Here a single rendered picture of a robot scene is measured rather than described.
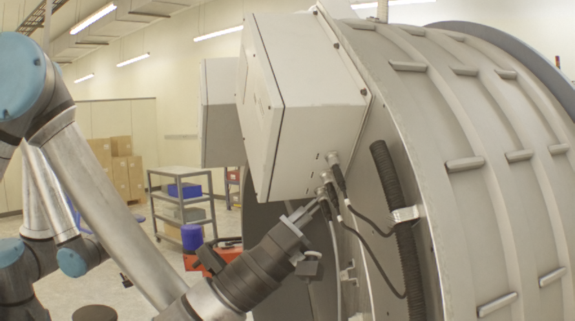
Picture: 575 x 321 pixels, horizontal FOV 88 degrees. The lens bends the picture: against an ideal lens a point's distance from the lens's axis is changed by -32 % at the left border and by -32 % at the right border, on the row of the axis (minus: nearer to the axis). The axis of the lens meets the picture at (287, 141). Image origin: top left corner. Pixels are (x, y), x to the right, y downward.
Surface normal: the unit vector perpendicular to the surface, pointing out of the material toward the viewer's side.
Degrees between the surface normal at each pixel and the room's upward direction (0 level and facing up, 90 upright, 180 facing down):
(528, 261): 64
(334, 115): 132
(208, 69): 55
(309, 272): 50
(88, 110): 90
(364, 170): 90
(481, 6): 90
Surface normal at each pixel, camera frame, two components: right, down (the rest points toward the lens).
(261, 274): 0.11, -0.11
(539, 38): -0.58, 0.07
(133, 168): 0.82, 0.00
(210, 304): -0.08, -0.32
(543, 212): 0.20, -0.47
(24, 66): 0.47, -0.07
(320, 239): 0.15, -0.65
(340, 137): 0.22, 0.71
